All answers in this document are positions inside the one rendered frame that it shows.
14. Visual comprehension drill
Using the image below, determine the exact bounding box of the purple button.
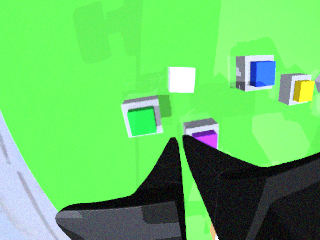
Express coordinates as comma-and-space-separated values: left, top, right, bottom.
183, 117, 219, 149

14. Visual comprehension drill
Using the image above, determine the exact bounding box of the blue button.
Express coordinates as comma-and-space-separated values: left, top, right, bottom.
235, 55, 276, 92

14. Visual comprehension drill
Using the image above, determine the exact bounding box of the yellow button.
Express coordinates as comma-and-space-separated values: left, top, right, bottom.
279, 72, 315, 105

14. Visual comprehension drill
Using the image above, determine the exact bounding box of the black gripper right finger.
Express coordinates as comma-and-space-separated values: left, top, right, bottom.
181, 135, 320, 240

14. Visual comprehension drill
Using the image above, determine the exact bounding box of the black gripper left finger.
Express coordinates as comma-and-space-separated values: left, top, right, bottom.
55, 137, 187, 240

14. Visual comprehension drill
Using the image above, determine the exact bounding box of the green button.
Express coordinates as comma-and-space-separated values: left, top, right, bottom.
121, 95, 163, 139

